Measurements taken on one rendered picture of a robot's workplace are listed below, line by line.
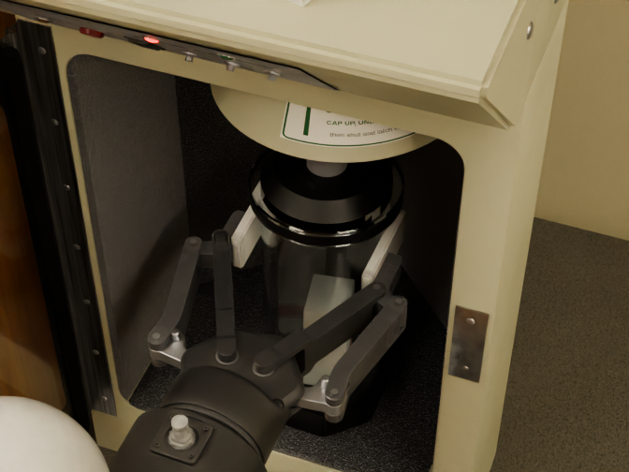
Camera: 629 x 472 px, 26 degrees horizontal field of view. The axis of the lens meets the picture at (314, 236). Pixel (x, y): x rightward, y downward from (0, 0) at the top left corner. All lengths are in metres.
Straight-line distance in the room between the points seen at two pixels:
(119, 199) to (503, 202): 0.31
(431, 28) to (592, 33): 0.63
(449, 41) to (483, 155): 0.17
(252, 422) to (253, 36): 0.28
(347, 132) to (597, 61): 0.47
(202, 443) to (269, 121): 0.21
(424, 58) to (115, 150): 0.38
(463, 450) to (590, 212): 0.46
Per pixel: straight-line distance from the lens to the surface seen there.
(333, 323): 0.90
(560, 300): 1.30
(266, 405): 0.84
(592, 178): 1.36
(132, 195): 1.01
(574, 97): 1.30
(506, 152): 0.78
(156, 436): 0.81
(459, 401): 0.95
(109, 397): 1.12
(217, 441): 0.81
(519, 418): 1.20
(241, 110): 0.87
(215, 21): 0.64
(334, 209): 0.91
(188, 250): 0.95
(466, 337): 0.90
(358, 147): 0.85
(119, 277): 1.02
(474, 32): 0.64
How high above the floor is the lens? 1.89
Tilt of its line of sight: 45 degrees down
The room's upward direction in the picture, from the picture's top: straight up
